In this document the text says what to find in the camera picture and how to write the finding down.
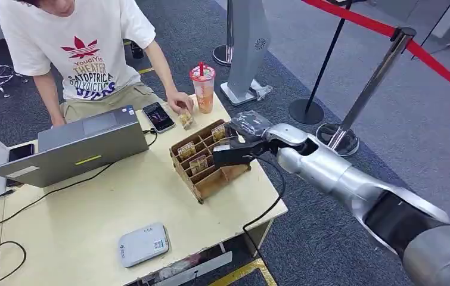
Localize grey laptop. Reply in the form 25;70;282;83
0;104;150;189

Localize black stanchion post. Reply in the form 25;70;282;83
287;0;353;126

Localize orange drink cup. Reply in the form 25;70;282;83
188;60;217;115

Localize white flat device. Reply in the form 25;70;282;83
117;222;170;269

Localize black smartphone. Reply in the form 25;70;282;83
7;142;36;163
141;101;177;134

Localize person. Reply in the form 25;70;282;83
0;0;195;128

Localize black laptop cable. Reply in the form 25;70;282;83
0;128;159;241

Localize grey floor stand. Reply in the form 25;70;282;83
219;0;274;107

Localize wooden card box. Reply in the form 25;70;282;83
169;119;252;204

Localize printed card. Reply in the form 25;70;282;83
176;141;197;160
179;110;195;130
210;123;226;142
188;154;209;175

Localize chrome stanchion post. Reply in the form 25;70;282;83
212;0;235;67
315;26;417;157

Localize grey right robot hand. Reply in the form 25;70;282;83
224;110;274;144

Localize person's left hand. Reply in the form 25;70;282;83
166;89;195;116

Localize red barrier belt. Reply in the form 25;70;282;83
301;0;450;103

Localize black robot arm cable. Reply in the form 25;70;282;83
242;153;287;286

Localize grey metal desk rail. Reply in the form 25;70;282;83
153;250;234;286

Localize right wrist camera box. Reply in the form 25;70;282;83
212;142;266;167

